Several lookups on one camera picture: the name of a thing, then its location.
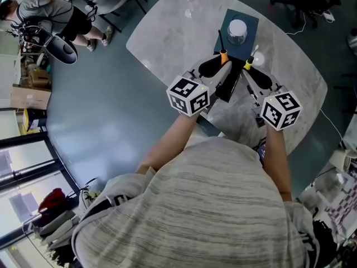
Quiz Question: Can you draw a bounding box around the white floor cable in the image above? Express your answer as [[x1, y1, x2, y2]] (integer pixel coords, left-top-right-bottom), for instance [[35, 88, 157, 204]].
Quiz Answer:
[[319, 107, 344, 142]]

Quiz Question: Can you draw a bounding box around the person's left forearm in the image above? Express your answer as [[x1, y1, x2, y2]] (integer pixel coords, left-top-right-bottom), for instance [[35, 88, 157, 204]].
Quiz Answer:
[[135, 112, 200, 174]]

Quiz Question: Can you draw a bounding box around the black framed glass door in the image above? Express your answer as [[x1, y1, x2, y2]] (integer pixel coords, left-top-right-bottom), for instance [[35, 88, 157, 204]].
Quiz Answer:
[[0, 132, 81, 245]]

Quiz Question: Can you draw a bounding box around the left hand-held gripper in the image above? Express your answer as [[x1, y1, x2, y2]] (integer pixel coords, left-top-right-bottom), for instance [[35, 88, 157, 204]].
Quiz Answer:
[[166, 55, 233, 117]]

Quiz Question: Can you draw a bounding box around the black backpack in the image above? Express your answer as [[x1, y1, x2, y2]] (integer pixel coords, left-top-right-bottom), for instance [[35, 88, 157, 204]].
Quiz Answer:
[[312, 219, 338, 268]]

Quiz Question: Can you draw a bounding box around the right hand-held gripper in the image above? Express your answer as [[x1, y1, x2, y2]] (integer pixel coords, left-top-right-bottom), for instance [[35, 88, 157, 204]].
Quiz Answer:
[[241, 66, 303, 131]]

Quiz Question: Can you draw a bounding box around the person's right forearm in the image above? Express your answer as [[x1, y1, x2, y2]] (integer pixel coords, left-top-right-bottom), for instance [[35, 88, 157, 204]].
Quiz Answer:
[[264, 126, 293, 202]]

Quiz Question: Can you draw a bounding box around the brown cardboard box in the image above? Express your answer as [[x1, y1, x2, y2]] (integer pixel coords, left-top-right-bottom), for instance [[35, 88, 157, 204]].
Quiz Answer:
[[9, 84, 52, 111]]

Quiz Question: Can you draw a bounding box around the red bag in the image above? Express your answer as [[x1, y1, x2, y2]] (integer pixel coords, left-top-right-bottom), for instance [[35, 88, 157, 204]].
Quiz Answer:
[[37, 188, 67, 213]]

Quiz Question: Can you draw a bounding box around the black white shoulder strap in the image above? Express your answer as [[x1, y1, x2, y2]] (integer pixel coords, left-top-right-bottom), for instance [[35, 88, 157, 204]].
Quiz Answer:
[[300, 230, 321, 268], [80, 194, 134, 223]]

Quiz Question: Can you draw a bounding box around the yellow black box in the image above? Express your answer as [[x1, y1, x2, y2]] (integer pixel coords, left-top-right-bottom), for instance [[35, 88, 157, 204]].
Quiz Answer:
[[22, 109, 47, 135]]

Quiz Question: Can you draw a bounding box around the grey striped shirt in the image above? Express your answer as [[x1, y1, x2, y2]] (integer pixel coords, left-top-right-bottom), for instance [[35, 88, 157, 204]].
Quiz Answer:
[[71, 135, 320, 268]]

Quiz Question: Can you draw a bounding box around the black waist battery pack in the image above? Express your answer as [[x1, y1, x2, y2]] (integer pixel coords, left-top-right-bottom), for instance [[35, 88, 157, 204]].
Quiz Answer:
[[256, 143, 268, 167]]

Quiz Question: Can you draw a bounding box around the orange handle screwdriver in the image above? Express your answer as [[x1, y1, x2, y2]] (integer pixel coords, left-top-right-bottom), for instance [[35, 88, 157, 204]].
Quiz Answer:
[[217, 29, 229, 66]]

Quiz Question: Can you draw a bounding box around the black oval chair seat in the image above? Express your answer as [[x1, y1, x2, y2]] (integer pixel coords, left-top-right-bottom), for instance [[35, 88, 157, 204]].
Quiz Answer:
[[46, 35, 78, 65]]

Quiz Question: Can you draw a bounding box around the purple checkered cloth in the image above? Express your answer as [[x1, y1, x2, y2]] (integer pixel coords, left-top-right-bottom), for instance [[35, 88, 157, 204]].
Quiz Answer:
[[326, 183, 357, 228]]

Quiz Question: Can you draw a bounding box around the white adapter cable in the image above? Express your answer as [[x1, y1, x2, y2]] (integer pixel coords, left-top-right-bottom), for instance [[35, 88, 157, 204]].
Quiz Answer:
[[284, 9, 308, 36]]

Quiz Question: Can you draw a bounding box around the yellow handle screwdriver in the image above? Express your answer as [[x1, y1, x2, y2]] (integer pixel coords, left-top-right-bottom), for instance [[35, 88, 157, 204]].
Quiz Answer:
[[243, 45, 260, 71]]

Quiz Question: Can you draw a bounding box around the glass jar white lid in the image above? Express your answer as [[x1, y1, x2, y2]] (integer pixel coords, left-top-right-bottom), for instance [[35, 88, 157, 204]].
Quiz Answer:
[[227, 19, 248, 46]]

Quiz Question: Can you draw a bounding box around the dark teal tool box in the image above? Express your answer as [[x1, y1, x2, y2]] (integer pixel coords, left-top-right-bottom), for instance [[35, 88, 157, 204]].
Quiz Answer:
[[213, 8, 259, 103]]

